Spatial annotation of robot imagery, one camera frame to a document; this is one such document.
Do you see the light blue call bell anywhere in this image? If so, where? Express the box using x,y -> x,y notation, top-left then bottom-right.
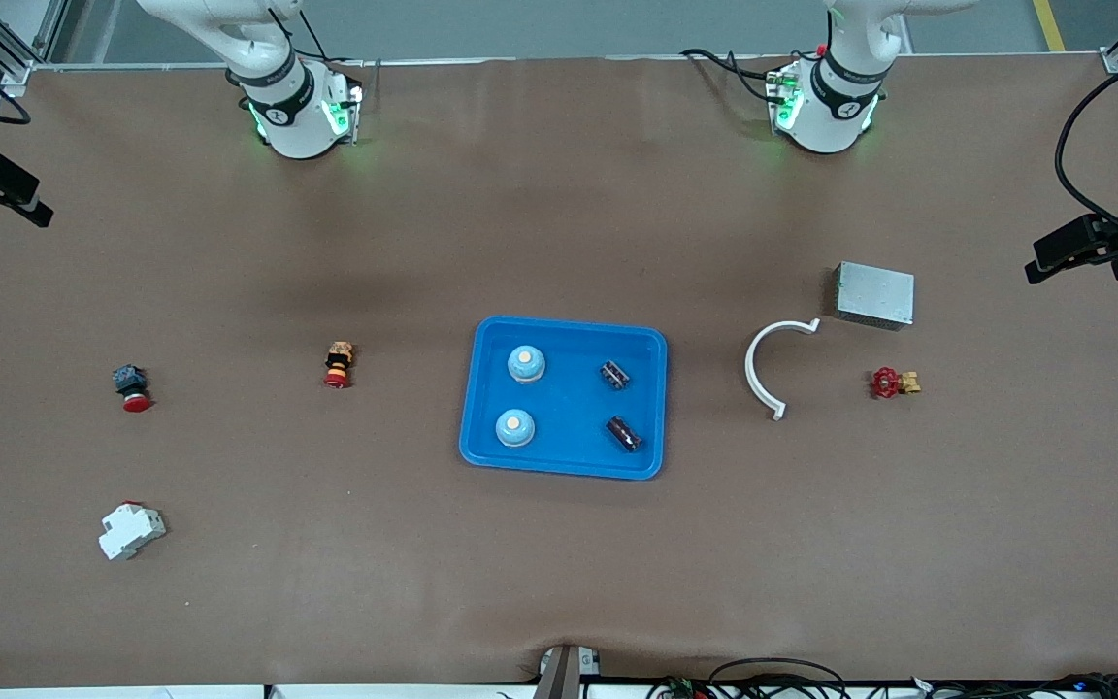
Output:
495,408 -> 536,449

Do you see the grey metal box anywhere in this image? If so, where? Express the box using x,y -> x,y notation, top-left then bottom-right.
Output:
833,261 -> 916,332

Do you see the red mushroom emergency stop button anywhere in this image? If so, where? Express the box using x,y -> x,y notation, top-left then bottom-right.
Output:
113,364 -> 153,414

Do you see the brass valve red handwheel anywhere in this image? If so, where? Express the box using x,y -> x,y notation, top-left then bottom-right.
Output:
871,366 -> 922,400

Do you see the white curved pipe clamp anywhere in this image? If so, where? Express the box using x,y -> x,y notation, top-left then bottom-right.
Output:
744,318 -> 822,421

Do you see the white circuit breaker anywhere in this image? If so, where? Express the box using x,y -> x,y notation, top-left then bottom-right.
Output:
98,501 -> 168,562

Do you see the blue plastic tray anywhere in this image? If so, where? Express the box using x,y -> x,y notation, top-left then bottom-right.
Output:
459,316 -> 669,482

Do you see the black right arm base cable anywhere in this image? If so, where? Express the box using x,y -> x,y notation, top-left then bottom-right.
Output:
268,8 -> 366,93

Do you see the black arm base cable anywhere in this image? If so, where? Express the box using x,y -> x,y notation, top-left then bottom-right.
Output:
680,47 -> 798,106
268,8 -> 366,93

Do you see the red yellow push button switch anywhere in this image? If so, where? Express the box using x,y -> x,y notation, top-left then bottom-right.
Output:
323,341 -> 356,390

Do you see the black left arm base cable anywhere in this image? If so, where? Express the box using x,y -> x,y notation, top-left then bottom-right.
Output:
680,47 -> 798,106

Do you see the black cable bundle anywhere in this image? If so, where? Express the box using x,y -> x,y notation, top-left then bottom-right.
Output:
908,672 -> 1118,699

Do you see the black cable loop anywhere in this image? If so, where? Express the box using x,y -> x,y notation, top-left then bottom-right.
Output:
709,657 -> 848,699

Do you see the aluminium camera mount profile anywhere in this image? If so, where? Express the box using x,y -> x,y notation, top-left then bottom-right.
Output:
532,644 -> 601,699

